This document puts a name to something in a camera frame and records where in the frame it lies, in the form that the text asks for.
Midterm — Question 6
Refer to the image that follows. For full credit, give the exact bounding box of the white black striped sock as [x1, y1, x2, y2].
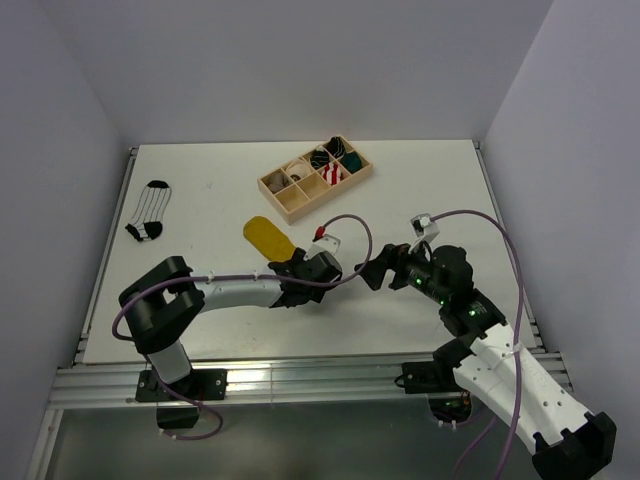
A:
[125, 180, 172, 243]

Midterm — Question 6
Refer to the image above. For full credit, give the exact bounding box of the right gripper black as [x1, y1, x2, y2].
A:
[354, 236, 449, 305]

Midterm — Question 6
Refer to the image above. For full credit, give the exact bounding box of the aluminium frame rail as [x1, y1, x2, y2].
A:
[47, 352, 574, 411]

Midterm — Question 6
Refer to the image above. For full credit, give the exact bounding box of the black striped rolled sock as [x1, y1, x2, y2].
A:
[324, 136, 345, 159]

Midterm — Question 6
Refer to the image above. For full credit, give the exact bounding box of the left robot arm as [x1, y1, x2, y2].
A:
[118, 248, 342, 399]

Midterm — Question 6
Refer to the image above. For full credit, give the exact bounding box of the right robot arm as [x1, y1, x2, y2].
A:
[360, 244, 617, 479]

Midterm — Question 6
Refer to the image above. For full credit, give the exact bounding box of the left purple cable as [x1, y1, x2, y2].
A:
[110, 214, 375, 442]

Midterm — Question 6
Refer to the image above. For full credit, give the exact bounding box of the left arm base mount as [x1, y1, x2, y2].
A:
[134, 369, 227, 431]

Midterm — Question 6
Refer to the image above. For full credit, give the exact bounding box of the black white rolled sock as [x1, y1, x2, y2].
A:
[309, 149, 331, 170]

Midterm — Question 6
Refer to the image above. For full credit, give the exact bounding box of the wooden compartment tray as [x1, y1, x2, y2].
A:
[257, 135, 374, 225]

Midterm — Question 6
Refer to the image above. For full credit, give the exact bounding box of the yellow sock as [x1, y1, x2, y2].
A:
[243, 216, 296, 262]

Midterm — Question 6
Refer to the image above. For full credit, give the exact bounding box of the red white striped rolled sock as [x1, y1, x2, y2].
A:
[321, 162, 343, 186]

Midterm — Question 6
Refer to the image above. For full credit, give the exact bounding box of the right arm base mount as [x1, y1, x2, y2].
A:
[394, 360, 472, 423]

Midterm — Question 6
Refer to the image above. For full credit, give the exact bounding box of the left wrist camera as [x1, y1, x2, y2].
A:
[305, 226, 341, 259]

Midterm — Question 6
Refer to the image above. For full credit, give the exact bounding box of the beige rolled sock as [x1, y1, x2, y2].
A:
[265, 171, 288, 194]

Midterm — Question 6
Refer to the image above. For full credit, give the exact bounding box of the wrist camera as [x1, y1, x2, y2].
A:
[410, 213, 440, 250]
[305, 226, 341, 259]

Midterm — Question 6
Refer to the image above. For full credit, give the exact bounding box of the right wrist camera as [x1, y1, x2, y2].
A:
[410, 213, 440, 250]

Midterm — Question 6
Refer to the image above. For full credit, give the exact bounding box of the dark green rolled sock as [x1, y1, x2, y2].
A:
[341, 151, 362, 174]

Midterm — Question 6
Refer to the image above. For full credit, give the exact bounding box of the cream rolled sock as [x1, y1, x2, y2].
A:
[284, 159, 314, 182]

